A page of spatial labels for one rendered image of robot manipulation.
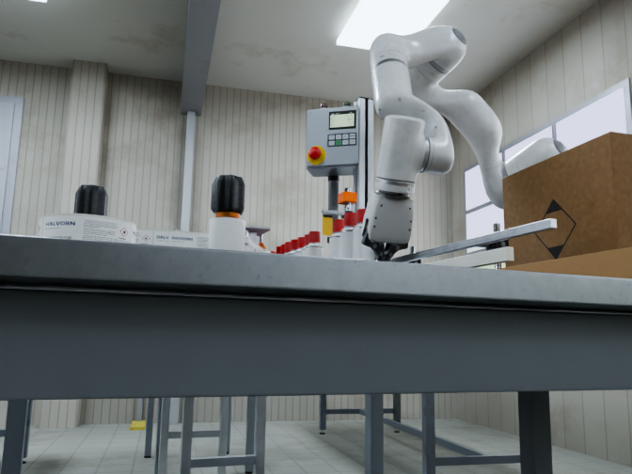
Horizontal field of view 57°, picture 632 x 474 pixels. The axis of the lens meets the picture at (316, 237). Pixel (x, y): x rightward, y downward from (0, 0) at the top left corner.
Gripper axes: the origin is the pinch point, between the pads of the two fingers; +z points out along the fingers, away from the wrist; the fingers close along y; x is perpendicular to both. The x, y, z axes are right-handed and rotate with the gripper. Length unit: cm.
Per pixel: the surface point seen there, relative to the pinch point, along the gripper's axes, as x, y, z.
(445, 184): -454, -298, 0
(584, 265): 67, 13, -15
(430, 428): -127, -108, 109
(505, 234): 34.1, -3.3, -13.5
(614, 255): 71, 13, -17
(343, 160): -51, -8, -20
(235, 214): -28.8, 26.6, -3.9
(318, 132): -58, -2, -27
